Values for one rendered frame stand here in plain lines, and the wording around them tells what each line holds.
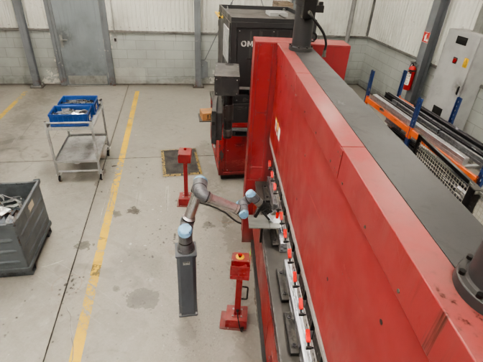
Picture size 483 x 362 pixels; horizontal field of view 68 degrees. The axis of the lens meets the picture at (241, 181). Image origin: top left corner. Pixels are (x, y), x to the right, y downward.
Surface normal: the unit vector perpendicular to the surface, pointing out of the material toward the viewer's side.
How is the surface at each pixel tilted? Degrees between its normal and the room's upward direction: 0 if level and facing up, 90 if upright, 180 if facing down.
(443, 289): 0
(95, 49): 90
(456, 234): 0
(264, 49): 90
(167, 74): 90
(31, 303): 0
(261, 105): 90
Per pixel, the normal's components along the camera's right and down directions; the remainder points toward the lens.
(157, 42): 0.17, 0.53
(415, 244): 0.05, -0.85
